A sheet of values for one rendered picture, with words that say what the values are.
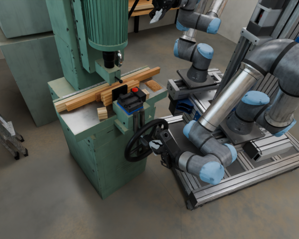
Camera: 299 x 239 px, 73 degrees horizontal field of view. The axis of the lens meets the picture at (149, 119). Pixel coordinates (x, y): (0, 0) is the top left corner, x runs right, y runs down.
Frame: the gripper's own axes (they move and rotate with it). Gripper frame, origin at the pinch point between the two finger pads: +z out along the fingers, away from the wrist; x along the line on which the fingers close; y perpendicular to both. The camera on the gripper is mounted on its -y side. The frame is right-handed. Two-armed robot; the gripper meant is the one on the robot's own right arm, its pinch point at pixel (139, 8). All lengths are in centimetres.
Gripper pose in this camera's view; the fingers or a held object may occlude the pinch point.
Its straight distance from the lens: 97.6
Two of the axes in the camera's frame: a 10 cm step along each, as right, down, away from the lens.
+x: 4.8, 8.8, 0.1
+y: 4.4, -2.3, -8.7
